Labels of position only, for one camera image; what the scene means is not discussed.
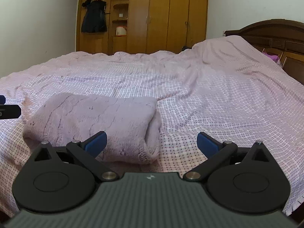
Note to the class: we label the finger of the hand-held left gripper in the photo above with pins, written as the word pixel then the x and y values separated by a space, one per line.
pixel 2 99
pixel 10 111

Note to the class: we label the wooden wardrobe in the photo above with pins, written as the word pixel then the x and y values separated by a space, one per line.
pixel 156 16

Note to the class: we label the purple cloth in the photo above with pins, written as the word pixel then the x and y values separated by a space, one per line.
pixel 273 57

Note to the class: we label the black hanging coat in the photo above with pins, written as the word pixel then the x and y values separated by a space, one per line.
pixel 93 16

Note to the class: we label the dark wooden headboard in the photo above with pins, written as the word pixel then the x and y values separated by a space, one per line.
pixel 275 38

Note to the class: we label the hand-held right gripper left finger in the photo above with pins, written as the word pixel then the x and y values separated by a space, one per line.
pixel 95 143

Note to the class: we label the white container with orange trim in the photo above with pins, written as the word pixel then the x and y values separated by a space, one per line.
pixel 120 30

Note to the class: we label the pink checked bedspread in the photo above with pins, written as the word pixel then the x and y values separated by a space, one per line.
pixel 213 95

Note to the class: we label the lilac knit cardigan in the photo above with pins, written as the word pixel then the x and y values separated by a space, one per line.
pixel 95 118

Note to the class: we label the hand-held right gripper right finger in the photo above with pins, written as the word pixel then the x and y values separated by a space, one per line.
pixel 207 143

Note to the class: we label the dark small bag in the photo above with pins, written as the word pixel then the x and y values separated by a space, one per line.
pixel 186 48

